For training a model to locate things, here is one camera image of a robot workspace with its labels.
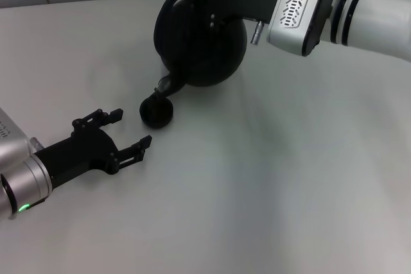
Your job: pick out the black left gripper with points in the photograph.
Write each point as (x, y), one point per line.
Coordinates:
(82, 152)

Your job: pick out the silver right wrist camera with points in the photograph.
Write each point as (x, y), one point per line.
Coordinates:
(295, 4)

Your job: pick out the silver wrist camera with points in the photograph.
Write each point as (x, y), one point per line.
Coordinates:
(11, 139)
(295, 4)

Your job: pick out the black round teapot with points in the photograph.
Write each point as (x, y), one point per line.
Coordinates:
(208, 62)

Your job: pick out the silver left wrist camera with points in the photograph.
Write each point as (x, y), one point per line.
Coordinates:
(11, 139)

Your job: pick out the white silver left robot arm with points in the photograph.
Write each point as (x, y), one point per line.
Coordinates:
(30, 179)

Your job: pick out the black teacup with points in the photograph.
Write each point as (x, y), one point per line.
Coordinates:
(157, 119)

